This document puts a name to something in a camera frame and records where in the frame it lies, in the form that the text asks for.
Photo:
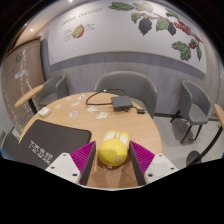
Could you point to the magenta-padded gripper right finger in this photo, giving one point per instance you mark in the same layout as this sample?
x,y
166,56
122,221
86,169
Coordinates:
x,y
143,158

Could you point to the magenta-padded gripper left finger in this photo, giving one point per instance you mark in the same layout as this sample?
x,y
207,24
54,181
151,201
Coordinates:
x,y
82,157

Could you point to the black mouse pad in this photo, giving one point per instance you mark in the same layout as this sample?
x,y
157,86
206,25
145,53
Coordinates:
x,y
50,140

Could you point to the small black adapter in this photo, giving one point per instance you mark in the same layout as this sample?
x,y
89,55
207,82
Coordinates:
x,y
141,111

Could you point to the small white box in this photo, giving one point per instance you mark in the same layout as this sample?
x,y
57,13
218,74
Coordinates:
x,y
44,112

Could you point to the black flat box device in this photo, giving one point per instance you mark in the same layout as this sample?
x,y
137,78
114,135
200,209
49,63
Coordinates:
x,y
121,102

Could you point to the grey upholstered chair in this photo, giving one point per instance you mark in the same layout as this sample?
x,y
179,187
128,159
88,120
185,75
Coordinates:
x,y
130,85
55,88
9,145
195,106

